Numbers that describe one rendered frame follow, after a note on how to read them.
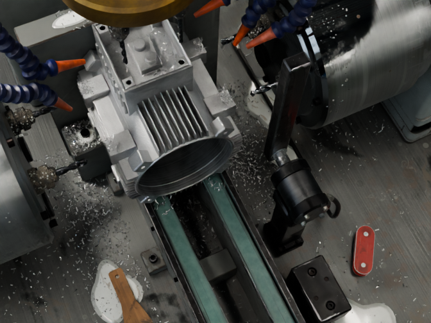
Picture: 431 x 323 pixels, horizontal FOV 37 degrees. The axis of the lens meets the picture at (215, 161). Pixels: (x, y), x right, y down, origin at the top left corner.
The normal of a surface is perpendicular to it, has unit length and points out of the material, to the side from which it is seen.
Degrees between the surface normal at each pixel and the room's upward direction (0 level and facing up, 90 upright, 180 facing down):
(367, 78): 66
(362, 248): 0
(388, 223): 0
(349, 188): 0
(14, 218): 58
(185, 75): 90
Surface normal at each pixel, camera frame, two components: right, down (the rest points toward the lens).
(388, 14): 0.22, 0.03
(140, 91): 0.43, 0.83
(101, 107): 0.02, -0.41
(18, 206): 0.36, 0.43
